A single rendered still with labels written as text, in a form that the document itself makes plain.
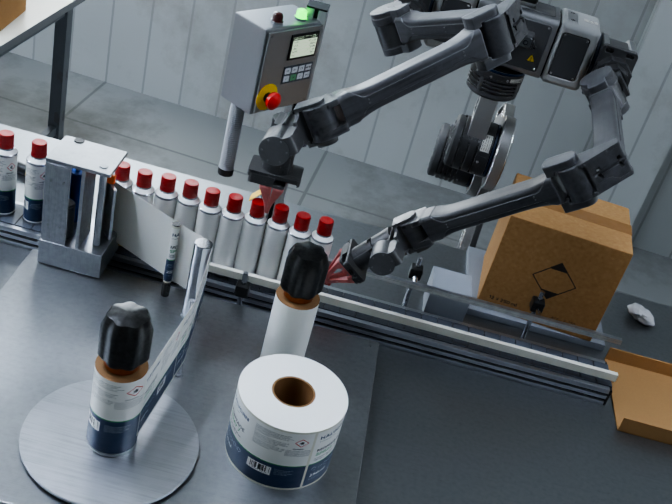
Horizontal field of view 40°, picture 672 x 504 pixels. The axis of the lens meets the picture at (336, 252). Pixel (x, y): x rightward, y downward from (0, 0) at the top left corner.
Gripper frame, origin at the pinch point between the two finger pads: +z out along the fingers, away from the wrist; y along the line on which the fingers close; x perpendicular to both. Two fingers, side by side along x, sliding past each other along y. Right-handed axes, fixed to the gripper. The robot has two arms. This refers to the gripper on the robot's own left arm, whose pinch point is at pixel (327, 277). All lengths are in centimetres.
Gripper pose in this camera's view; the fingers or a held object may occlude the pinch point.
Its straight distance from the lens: 212.5
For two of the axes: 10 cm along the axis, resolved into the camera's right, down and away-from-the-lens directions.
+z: -7.8, 4.7, 4.1
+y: -1.3, 5.3, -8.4
